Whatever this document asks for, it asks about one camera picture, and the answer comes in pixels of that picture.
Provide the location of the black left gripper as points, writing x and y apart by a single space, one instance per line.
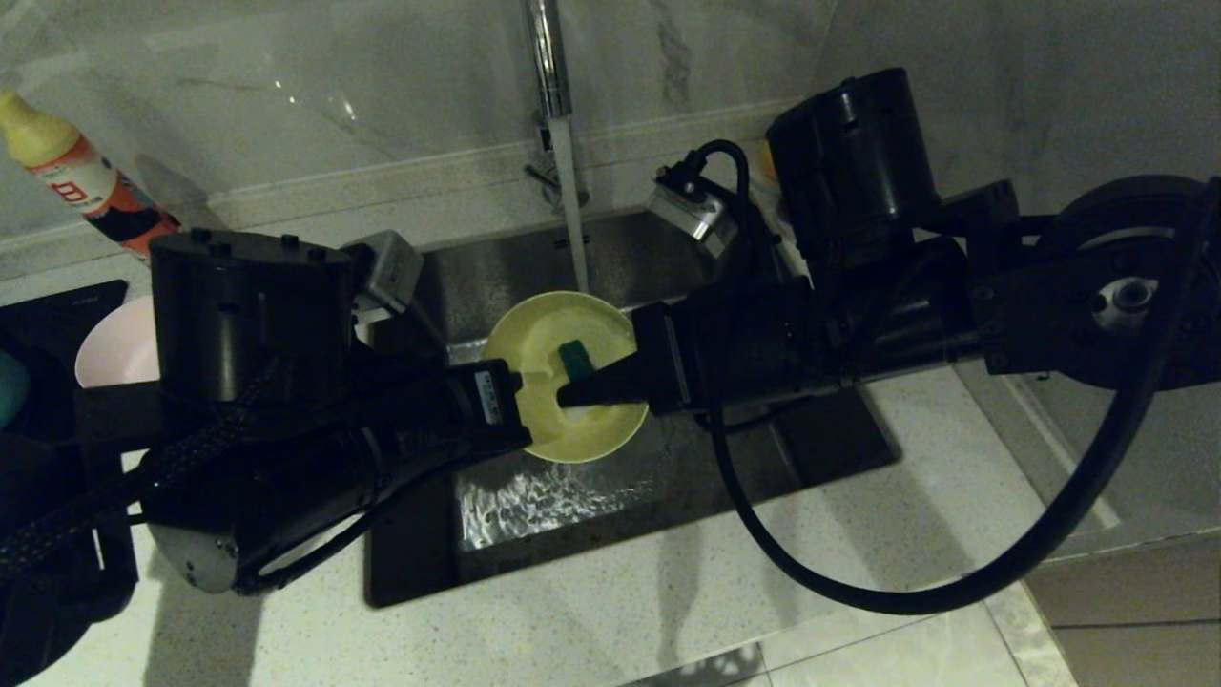
420 420

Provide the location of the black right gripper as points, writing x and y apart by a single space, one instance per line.
744 343

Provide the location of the yellow and green sponge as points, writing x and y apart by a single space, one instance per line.
575 358

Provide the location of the yellow plastic bowl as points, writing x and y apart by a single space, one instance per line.
534 334

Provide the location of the chrome faucet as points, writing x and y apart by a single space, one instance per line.
551 57

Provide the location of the pink plastic bowl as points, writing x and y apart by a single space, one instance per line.
114 348

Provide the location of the yellow detergent bottle red label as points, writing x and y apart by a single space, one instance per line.
67 172

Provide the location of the blue plastic bowl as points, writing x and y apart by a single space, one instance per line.
8 386

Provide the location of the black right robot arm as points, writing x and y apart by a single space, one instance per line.
858 162

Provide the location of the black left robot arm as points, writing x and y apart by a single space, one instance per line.
248 315

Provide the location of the stainless steel sink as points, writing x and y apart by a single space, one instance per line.
591 496

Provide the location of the black induction cooktop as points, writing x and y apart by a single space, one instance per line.
57 310

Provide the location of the light wooden cabinet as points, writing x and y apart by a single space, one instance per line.
1145 620

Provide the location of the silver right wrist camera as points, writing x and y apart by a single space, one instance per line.
692 215

